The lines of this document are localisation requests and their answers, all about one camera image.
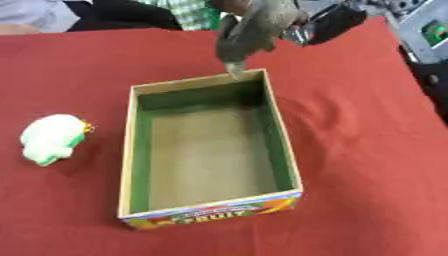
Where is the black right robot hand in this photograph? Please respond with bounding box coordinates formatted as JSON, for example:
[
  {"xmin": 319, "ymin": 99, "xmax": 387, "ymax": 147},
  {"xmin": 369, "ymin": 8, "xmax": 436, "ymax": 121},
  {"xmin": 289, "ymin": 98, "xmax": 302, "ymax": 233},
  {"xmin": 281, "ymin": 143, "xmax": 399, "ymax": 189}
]
[{"xmin": 281, "ymin": 2, "xmax": 370, "ymax": 47}]

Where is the grey soft toy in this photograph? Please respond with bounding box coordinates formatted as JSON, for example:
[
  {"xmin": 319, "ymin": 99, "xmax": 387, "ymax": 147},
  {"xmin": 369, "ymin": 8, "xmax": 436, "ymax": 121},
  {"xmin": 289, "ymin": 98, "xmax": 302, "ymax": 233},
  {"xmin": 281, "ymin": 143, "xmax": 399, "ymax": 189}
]
[{"xmin": 213, "ymin": 0, "xmax": 312, "ymax": 81}]

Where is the tan cardboard box green inside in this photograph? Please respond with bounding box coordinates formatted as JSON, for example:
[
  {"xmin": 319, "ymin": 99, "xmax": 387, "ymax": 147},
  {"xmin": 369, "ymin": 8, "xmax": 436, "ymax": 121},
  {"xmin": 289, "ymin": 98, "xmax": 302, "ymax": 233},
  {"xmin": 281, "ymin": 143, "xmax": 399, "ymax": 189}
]
[{"xmin": 115, "ymin": 68, "xmax": 305, "ymax": 231}]

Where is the person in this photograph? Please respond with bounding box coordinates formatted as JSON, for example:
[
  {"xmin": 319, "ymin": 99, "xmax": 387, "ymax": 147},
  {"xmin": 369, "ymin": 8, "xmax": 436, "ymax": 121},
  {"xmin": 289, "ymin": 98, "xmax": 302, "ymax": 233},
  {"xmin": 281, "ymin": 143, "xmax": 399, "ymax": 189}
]
[
  {"xmin": 61, "ymin": 0, "xmax": 237, "ymax": 33},
  {"xmin": 0, "ymin": 0, "xmax": 83, "ymax": 36}
]

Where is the white and green soft toy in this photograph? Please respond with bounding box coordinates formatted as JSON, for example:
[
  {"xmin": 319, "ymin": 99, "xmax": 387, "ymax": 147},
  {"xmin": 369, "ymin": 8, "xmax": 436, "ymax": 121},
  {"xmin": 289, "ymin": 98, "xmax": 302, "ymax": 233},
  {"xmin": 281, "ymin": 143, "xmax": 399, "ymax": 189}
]
[{"xmin": 19, "ymin": 113, "xmax": 97, "ymax": 167}]

